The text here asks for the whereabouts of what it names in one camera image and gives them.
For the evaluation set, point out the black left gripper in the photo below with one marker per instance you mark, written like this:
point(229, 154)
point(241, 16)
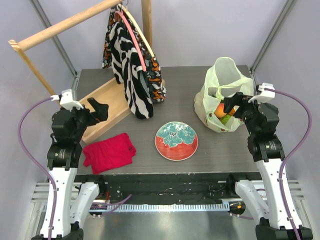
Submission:
point(101, 110)

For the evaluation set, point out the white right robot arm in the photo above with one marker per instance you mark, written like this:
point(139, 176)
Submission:
point(276, 217)

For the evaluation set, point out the black white zebra garment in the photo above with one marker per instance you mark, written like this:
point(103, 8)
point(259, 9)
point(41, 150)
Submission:
point(128, 70)

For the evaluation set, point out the light green plastic bag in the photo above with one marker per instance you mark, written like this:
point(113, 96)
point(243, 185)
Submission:
point(222, 80)

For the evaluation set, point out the magenta folded cloth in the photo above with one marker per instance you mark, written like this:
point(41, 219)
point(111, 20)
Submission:
point(109, 154)

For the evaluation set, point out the orange camouflage garment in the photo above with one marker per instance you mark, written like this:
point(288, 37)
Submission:
point(154, 81)

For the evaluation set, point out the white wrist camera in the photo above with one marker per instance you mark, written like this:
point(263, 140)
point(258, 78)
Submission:
point(67, 99)
point(264, 93)

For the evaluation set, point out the orange peach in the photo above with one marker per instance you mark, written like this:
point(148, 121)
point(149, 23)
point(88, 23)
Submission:
point(219, 112)

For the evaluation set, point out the red patterned plate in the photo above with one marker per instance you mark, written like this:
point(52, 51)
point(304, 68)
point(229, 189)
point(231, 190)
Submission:
point(176, 141)

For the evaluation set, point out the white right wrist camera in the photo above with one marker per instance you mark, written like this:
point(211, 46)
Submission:
point(264, 93)

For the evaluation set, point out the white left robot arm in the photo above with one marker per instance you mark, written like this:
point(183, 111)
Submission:
point(64, 218)

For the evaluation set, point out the pink clothes hanger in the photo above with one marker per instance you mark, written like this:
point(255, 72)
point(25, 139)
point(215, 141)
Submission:
point(133, 37)

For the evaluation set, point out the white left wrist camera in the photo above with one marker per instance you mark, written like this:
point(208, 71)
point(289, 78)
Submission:
point(67, 99)

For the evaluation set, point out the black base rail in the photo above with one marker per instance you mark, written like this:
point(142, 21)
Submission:
point(169, 189)

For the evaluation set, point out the cream clothes hanger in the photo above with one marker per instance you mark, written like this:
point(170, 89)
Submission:
point(138, 30)

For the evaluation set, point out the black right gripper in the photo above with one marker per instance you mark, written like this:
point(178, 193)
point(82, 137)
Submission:
point(240, 107)

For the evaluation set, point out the green custard apple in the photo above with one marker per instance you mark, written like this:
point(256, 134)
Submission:
point(224, 120)

